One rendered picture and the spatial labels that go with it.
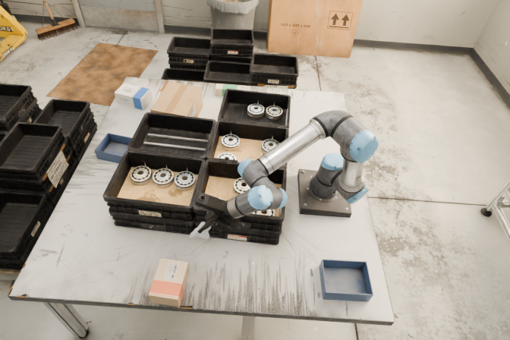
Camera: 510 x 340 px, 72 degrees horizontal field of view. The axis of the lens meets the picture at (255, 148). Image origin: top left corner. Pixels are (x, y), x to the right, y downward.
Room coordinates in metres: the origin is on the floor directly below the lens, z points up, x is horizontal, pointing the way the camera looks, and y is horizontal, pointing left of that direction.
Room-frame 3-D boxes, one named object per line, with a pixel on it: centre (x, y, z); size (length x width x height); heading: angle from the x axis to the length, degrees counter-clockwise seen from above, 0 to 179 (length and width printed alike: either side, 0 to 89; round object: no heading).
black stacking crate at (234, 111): (1.61, 0.01, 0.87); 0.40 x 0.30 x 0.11; 87
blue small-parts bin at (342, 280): (0.70, -0.44, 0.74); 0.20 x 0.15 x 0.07; 92
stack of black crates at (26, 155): (1.48, 1.43, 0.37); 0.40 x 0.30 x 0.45; 1
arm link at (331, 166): (1.19, -0.39, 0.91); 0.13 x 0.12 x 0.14; 37
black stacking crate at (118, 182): (1.03, 0.44, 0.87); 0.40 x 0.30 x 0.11; 87
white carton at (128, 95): (1.85, 0.83, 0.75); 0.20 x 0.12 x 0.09; 76
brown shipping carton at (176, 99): (1.72, 0.50, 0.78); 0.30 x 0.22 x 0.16; 172
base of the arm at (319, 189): (1.19, -0.38, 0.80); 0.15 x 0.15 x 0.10
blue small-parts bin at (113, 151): (1.37, 0.77, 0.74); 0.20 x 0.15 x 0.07; 80
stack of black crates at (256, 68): (2.64, -0.11, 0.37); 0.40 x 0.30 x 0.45; 91
